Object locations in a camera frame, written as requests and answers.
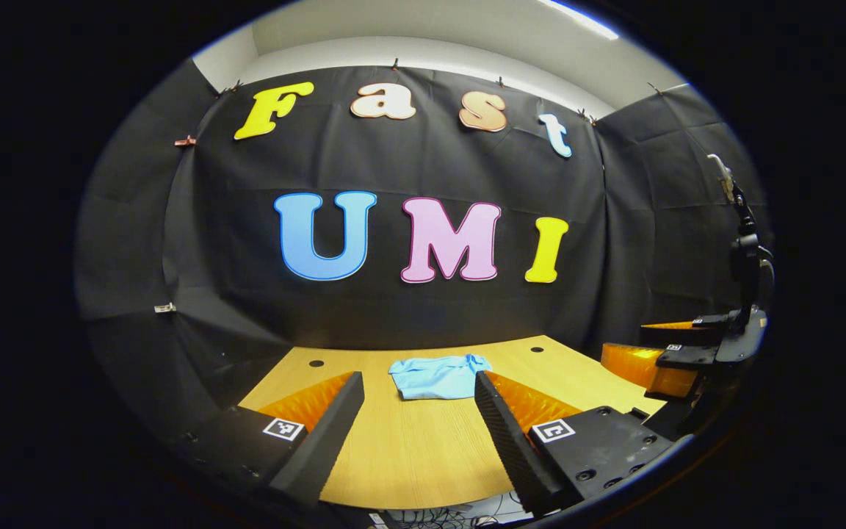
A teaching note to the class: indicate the small silver cloth clip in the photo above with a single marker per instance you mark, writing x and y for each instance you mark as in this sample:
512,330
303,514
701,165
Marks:
164,307

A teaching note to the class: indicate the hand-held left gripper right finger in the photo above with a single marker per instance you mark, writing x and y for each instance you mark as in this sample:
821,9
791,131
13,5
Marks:
507,441

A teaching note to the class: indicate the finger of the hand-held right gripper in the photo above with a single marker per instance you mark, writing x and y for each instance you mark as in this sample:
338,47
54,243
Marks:
640,364
687,332

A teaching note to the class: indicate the light blue T-shirt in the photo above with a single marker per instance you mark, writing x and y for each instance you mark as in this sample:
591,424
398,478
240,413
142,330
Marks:
439,376

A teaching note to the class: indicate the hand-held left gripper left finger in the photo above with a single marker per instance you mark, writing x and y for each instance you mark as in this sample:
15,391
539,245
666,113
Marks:
324,441

